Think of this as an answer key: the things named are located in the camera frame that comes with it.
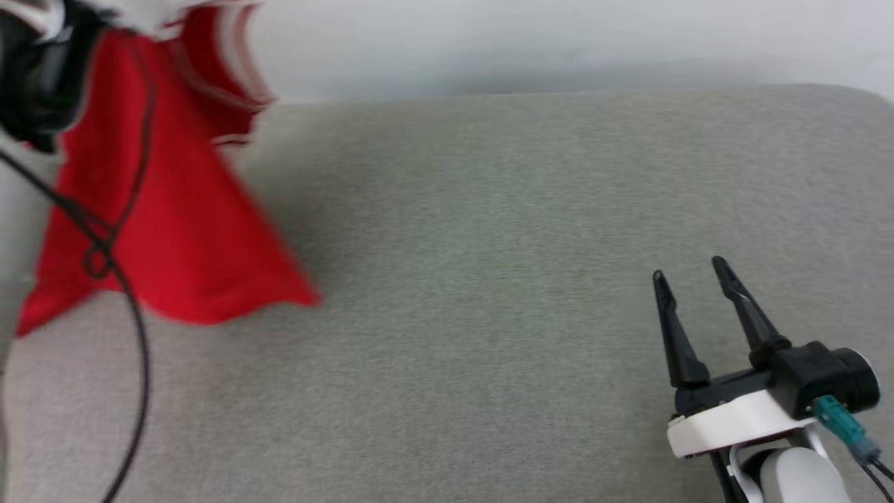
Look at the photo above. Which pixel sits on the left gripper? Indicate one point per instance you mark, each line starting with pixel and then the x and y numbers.
pixel 38 77

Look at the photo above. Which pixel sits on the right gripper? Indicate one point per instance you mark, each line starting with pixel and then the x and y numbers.
pixel 733 423

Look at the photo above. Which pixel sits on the red and white garment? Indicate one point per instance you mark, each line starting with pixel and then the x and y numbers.
pixel 174 209

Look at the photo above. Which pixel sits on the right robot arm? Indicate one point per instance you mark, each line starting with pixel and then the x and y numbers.
pixel 796 475

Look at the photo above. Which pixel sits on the grey fabric sofa cushion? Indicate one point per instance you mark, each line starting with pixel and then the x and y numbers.
pixel 524 279

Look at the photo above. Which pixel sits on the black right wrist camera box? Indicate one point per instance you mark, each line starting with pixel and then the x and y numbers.
pixel 824 377

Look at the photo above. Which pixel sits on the teal right camera connector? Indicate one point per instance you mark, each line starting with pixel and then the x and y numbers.
pixel 841 423

